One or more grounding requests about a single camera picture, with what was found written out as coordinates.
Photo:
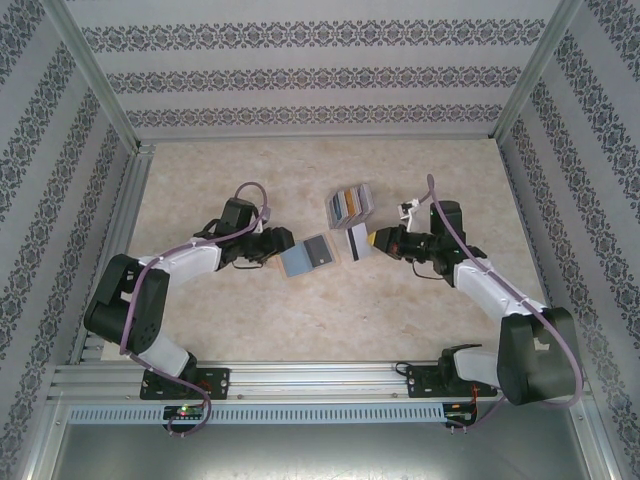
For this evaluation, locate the aluminium frame post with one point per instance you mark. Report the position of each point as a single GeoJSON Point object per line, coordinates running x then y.
{"type": "Point", "coordinates": [537, 65]}
{"type": "Point", "coordinates": [90, 65]}

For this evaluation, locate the aluminium frame leg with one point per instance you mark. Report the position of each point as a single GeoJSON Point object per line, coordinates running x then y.
{"type": "Point", "coordinates": [595, 440]}
{"type": "Point", "coordinates": [47, 440]}

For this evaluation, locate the black credit card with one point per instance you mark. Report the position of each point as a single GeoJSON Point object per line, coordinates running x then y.
{"type": "Point", "coordinates": [320, 249]}

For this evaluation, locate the orange card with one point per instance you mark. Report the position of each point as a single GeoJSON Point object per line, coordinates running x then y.
{"type": "Point", "coordinates": [355, 204]}

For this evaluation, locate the clear acrylic card rack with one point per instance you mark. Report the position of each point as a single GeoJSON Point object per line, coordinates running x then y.
{"type": "Point", "coordinates": [350, 226]}

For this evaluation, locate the grey sheet metal panel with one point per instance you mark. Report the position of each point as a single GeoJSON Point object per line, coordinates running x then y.
{"type": "Point", "coordinates": [320, 450]}

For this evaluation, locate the aluminium mounting rail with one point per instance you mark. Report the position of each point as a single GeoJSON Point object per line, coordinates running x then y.
{"type": "Point", "coordinates": [320, 382]}

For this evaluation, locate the tan leather card holder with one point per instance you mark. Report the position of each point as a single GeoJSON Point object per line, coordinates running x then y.
{"type": "Point", "coordinates": [297, 260]}

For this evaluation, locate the pale lilac card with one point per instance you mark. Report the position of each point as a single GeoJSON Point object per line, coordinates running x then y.
{"type": "Point", "coordinates": [367, 200]}

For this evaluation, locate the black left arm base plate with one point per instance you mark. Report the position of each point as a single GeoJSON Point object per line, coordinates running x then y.
{"type": "Point", "coordinates": [215, 382]}

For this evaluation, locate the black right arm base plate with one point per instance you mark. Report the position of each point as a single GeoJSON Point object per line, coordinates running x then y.
{"type": "Point", "coordinates": [420, 382]}

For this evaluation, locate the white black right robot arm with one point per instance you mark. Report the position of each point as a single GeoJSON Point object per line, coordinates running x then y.
{"type": "Point", "coordinates": [485, 287]}

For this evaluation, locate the white card with black stripe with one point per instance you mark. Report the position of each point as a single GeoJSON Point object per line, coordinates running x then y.
{"type": "Point", "coordinates": [360, 242]}

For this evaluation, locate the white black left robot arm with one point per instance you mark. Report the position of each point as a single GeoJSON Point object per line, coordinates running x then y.
{"type": "Point", "coordinates": [190, 260]}

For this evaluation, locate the aluminium back frame rail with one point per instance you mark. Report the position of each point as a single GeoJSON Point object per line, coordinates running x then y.
{"type": "Point", "coordinates": [320, 138]}

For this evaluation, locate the grey card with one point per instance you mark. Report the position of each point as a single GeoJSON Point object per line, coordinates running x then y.
{"type": "Point", "coordinates": [332, 212]}

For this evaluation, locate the aluminium side rail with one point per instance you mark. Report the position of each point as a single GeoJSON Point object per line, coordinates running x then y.
{"type": "Point", "coordinates": [115, 225]}

